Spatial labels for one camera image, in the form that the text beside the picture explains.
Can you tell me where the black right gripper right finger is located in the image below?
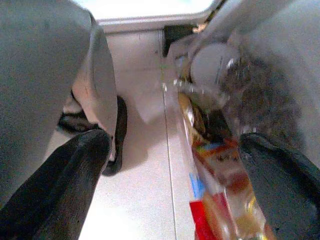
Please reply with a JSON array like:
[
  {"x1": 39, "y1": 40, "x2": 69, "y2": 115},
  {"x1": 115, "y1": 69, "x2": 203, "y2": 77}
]
[{"x1": 239, "y1": 131, "x2": 320, "y2": 240}]

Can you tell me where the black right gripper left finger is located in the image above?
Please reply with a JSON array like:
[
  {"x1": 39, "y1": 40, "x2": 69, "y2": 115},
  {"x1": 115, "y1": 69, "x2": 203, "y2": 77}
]
[{"x1": 0, "y1": 128, "x2": 111, "y2": 240}]

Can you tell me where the clear plastic bag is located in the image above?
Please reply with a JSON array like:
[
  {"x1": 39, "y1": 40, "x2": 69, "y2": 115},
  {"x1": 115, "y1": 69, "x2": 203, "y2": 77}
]
[{"x1": 159, "y1": 0, "x2": 320, "y2": 240}]

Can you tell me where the colourful snack packet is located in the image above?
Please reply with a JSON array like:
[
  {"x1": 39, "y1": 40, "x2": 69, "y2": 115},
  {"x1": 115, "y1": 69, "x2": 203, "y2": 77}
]
[{"x1": 176, "y1": 91, "x2": 277, "y2": 240}]

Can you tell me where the black robot foot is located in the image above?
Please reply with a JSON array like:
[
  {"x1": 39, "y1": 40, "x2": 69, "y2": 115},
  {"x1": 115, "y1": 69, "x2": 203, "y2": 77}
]
[{"x1": 57, "y1": 95, "x2": 129, "y2": 176}]

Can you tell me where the black block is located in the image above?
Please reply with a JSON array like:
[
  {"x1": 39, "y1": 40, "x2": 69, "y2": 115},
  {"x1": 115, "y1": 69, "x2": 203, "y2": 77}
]
[{"x1": 162, "y1": 24, "x2": 199, "y2": 58}]

